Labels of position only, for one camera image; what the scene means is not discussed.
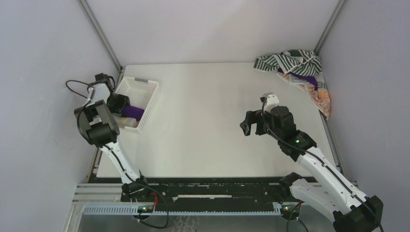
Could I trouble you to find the purple towel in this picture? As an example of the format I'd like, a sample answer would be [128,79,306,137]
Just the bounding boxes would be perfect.
[121,105,145,121]

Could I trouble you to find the yellow grey patterned towel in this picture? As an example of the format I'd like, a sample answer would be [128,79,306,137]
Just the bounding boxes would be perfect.
[113,115,138,128]

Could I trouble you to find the white plastic basket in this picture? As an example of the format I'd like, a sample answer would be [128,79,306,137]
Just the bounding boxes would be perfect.
[116,76,160,135]

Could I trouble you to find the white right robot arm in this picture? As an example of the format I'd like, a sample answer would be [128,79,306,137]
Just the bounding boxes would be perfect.
[240,106,384,232]

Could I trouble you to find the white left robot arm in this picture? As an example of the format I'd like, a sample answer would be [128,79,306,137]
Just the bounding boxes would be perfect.
[74,73,143,184]

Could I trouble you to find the cream bear print towel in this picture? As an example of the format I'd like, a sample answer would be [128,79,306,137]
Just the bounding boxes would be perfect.
[277,72,331,119]

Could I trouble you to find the green white striped towel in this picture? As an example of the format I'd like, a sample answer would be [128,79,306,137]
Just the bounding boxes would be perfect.
[253,49,322,76]

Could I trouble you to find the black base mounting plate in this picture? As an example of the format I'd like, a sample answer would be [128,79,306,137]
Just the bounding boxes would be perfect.
[120,175,318,212]

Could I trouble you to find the right controller board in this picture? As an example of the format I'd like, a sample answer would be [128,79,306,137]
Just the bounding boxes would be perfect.
[280,205,301,221]

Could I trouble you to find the controller board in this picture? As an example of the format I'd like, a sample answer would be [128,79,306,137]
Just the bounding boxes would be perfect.
[137,206,154,214]
[280,205,301,221]

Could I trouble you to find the left controller board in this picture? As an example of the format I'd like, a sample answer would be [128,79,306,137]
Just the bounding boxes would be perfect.
[137,206,154,214]

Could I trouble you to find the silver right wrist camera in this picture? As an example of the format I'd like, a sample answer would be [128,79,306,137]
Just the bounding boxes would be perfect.
[260,92,279,111]

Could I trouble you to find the aluminium corner post right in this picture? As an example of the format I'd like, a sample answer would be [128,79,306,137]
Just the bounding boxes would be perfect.
[314,0,348,55]

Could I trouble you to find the aluminium corner post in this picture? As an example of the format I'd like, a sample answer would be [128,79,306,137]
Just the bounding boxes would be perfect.
[77,0,122,72]
[314,0,348,55]

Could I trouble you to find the aluminium corner post left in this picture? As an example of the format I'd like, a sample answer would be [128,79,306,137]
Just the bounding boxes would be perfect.
[77,0,122,72]

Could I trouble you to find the white slotted cable duct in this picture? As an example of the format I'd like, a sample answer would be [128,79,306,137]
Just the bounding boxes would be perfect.
[83,204,281,216]

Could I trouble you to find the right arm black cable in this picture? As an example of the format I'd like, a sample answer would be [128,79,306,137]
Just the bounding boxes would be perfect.
[261,97,385,232]

